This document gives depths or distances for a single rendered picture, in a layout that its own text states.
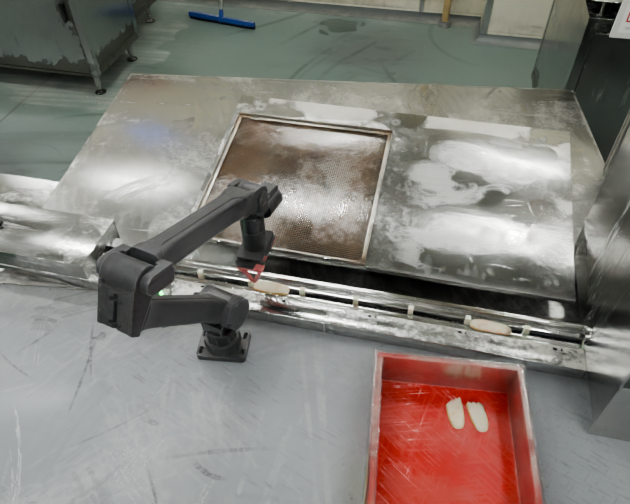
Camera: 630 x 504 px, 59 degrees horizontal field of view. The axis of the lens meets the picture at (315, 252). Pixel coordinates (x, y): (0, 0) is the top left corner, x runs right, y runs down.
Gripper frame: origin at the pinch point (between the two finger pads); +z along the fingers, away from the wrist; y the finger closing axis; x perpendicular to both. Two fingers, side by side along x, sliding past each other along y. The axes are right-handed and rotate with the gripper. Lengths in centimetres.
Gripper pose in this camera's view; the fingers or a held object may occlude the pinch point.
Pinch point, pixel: (258, 269)
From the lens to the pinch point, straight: 141.3
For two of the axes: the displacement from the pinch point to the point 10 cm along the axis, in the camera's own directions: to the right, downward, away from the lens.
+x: -9.7, -1.6, 1.7
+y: 2.3, -7.0, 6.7
